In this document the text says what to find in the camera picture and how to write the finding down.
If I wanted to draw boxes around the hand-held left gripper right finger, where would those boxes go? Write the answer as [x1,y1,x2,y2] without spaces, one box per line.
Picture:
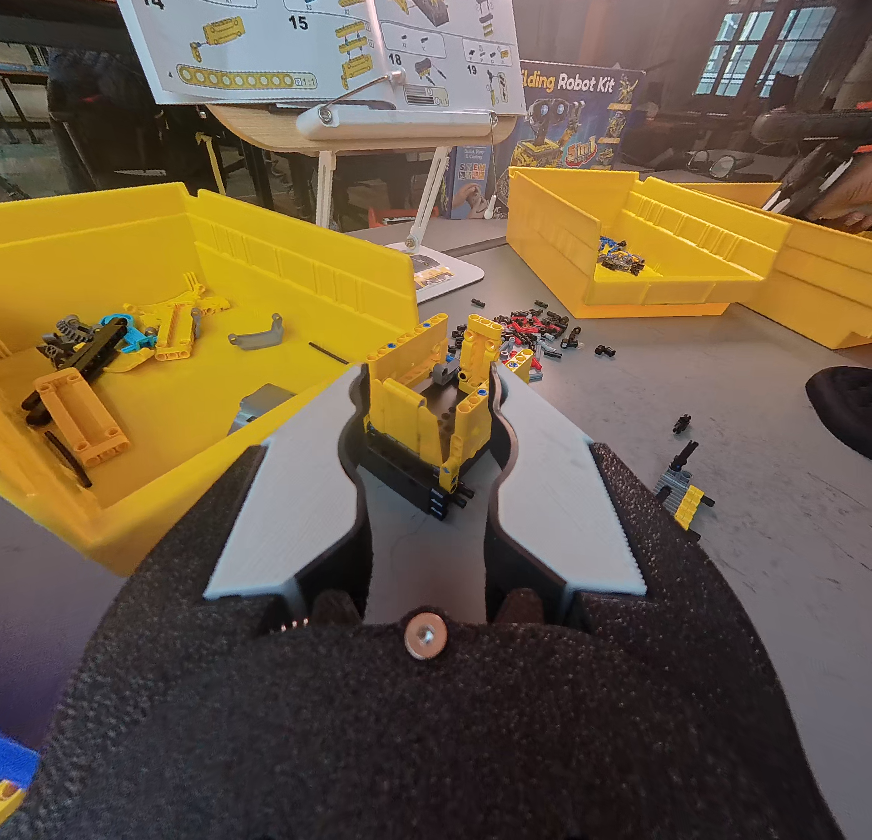
[482,363,648,624]

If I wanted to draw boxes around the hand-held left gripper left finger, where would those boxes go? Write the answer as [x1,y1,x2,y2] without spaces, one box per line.
[203,363,374,624]

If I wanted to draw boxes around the yellow plastic bin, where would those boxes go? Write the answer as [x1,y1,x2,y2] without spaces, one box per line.
[681,180,872,350]
[507,167,793,319]
[0,182,420,577]

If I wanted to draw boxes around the yellow black lego model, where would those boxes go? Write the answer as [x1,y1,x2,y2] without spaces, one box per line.
[359,312,506,522]

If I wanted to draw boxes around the heap of grey yellow lego parts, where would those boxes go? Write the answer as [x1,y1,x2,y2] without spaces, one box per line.
[596,235,647,277]

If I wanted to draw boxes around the grey yellow lego subassembly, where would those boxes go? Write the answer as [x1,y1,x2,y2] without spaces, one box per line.
[653,440,716,541]

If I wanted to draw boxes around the grey curved lego piece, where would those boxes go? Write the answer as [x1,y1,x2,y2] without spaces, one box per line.
[227,313,283,350]

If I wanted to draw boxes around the pile of small lego pins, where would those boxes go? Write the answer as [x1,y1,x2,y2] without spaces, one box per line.
[446,298,617,384]

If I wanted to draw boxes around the blue lego piece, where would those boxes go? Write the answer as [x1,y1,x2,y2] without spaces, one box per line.
[101,314,159,356]

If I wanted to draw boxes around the black lego beam with gears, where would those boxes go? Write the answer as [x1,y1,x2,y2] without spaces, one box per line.
[20,315,130,427]

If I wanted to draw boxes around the person's right hand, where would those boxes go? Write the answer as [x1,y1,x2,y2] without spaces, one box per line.
[807,160,872,234]

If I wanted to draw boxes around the paned window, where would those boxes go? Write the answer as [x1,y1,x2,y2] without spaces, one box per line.
[759,5,837,97]
[695,10,774,98]

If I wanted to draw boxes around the black eyeglasses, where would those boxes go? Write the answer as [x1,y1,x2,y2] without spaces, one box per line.
[687,148,753,180]

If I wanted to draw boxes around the blue toy kit box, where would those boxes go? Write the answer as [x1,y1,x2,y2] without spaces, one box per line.
[439,63,647,219]

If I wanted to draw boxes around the folded leaflet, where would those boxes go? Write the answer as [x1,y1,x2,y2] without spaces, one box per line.
[409,254,456,290]

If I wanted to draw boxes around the black mesh chair back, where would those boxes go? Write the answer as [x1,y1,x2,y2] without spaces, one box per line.
[805,366,872,461]

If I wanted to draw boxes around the blue plastic bin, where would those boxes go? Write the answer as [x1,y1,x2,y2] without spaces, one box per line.
[0,732,40,796]

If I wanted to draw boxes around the white wooden book stand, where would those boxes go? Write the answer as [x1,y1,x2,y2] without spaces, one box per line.
[204,70,515,306]

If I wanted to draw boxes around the black office chair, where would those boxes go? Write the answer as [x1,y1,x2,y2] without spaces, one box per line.
[48,50,205,194]

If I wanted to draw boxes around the instruction booklet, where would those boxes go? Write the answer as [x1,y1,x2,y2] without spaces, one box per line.
[104,0,527,115]

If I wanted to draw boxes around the yellow lego frame assembly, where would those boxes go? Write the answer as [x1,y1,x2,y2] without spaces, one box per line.
[123,272,233,364]

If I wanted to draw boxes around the orange lego frame panel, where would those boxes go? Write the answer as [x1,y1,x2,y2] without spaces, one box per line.
[33,366,130,467]

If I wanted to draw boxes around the yellow strap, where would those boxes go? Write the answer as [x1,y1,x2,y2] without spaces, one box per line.
[194,131,227,197]

